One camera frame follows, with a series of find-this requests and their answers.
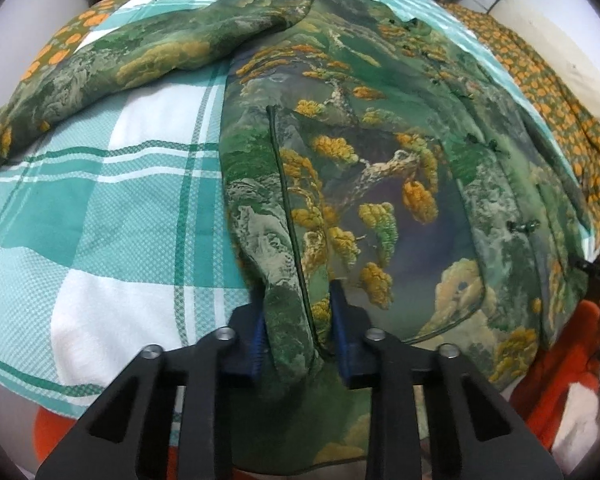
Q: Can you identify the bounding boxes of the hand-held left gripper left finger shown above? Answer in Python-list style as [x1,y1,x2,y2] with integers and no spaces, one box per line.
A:
[35,304,267,480]

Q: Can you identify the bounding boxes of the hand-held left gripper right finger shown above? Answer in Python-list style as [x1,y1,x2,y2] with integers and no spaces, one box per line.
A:
[329,279,564,480]

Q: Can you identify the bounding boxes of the green landscape print jacket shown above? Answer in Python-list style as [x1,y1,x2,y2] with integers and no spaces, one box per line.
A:
[0,0,598,476]

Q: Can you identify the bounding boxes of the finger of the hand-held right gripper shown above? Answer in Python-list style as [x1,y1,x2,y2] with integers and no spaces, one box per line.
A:
[572,256,600,295]

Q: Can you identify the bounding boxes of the orange and white fleece cloth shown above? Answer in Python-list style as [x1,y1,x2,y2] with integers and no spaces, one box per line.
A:
[509,300,600,463]

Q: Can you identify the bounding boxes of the teal plaid blanket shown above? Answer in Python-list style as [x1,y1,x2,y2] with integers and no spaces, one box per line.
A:
[0,0,600,421]

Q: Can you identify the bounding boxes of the orange floral quilt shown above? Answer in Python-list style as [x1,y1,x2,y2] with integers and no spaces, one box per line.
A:
[15,0,600,241]

